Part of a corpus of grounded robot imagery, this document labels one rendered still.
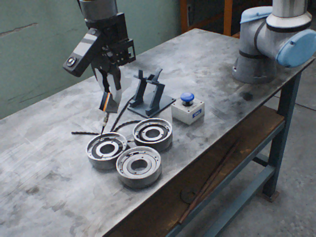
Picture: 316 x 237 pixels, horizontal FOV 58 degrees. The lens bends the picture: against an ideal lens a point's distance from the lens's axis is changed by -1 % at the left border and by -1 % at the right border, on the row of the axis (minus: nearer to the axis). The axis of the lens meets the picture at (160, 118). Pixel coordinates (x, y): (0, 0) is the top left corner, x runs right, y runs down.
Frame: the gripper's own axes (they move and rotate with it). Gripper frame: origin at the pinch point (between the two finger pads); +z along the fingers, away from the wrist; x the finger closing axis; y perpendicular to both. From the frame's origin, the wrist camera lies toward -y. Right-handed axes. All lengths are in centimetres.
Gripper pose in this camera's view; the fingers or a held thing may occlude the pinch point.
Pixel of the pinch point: (111, 98)
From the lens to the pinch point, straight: 74.2
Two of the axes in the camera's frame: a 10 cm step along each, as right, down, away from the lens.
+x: -7.3, -3.5, 5.8
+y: 6.7, -4.9, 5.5
